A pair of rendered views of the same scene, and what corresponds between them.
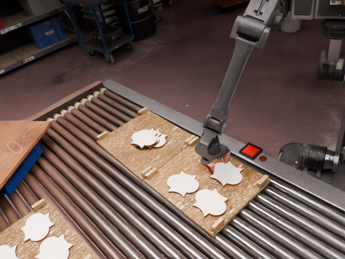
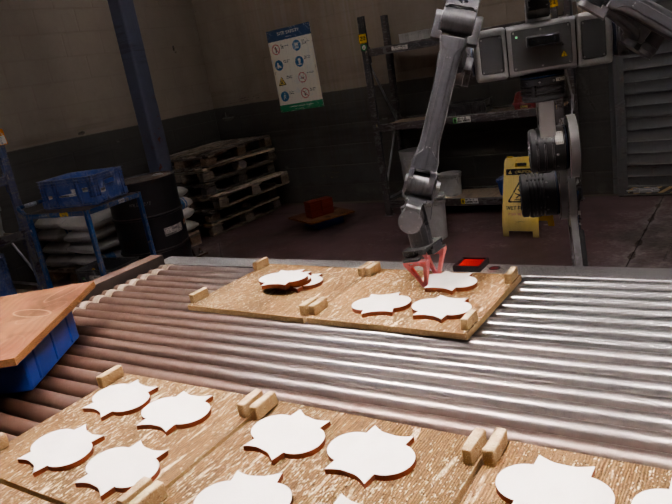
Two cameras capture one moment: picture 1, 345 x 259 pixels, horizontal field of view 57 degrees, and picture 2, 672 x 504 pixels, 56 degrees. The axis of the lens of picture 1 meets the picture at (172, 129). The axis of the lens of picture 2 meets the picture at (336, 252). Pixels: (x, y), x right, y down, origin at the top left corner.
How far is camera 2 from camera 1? 0.82 m
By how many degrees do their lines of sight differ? 28
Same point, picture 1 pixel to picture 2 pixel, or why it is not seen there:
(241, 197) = (487, 296)
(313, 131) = not seen: hidden behind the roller
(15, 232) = (71, 416)
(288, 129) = not seen: hidden behind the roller
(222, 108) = (431, 149)
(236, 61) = (445, 69)
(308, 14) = (501, 71)
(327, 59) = (540, 135)
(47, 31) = not seen: outside the picture
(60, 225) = (170, 388)
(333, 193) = (621, 271)
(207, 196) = (432, 303)
